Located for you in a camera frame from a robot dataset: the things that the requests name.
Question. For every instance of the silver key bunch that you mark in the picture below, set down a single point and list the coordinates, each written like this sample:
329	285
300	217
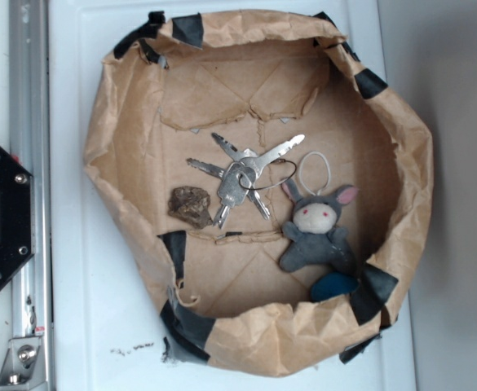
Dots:
238	180

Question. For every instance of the brown rock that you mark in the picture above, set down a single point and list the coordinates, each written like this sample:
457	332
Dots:
191	205

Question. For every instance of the grey plush bunny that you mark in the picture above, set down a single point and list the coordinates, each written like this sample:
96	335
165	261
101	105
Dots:
315	237

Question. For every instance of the brown paper bag bin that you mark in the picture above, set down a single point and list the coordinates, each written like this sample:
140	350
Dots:
259	78

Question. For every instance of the blue round object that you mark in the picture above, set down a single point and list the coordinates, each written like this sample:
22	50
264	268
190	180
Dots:
332	285

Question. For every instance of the aluminium extrusion rail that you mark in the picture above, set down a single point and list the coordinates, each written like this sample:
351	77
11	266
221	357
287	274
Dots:
29	141

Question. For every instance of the metal corner bracket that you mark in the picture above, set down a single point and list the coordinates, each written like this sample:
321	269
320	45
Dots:
24	365

